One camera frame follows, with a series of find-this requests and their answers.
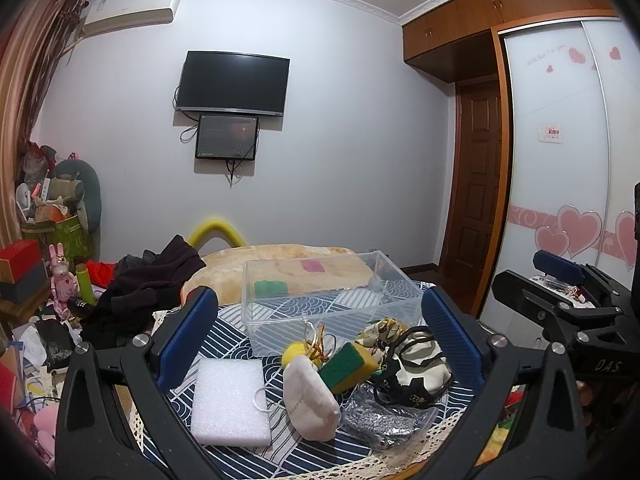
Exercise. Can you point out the red gift box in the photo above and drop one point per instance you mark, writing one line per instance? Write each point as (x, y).
(17, 259)

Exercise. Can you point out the wardrobe with heart decals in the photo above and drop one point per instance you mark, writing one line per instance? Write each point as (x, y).
(568, 75)

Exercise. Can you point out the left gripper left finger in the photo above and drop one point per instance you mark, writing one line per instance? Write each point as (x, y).
(93, 438)

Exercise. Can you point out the grey green neck pillow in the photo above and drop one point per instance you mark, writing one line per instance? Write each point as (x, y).
(76, 183)

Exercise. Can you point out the white air conditioner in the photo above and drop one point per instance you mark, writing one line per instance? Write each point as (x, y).
(114, 15)

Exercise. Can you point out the small black wall monitor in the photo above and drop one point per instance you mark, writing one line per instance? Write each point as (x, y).
(226, 137)

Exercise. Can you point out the wall mounted black television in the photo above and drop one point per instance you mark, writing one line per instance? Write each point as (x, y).
(233, 82)

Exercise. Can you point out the pink rabbit toy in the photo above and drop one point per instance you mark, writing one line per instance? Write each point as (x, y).
(63, 282)

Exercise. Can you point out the striped pink curtain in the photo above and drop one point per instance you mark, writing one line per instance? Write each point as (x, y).
(30, 50)

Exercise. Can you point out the beige plush blanket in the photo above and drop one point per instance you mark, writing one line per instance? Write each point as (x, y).
(301, 268)

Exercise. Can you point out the green cardboard box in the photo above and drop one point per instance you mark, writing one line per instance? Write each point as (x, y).
(77, 243)

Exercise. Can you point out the clear plastic bag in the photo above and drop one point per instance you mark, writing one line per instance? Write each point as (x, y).
(382, 427)

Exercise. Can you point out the floral fabric scrunchie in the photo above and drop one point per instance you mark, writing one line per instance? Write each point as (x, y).
(381, 333)

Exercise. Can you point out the yellow green sponge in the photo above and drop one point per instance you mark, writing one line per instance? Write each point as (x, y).
(350, 366)

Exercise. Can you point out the yellow foam arch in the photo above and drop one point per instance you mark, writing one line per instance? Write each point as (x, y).
(215, 227)

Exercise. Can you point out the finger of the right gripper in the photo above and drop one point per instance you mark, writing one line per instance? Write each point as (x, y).
(563, 270)

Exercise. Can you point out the black white drawstring bag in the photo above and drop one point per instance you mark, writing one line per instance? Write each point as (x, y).
(415, 372)

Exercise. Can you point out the black clothing pile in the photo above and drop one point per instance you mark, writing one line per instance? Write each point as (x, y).
(126, 307)

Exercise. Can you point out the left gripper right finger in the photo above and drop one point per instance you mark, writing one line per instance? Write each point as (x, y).
(547, 439)

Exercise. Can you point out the yellow plush ball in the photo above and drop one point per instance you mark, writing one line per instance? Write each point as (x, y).
(295, 348)

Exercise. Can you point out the blue white patterned tablecloth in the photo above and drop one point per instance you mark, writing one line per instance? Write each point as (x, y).
(288, 456)

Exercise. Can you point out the white foam block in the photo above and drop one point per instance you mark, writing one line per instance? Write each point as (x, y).
(229, 405)

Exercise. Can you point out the clear plastic storage box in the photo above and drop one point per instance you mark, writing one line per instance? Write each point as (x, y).
(273, 318)

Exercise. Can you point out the brown wooden door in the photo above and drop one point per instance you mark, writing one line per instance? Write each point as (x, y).
(474, 183)

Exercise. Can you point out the white sock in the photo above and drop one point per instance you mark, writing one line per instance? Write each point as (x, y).
(310, 404)

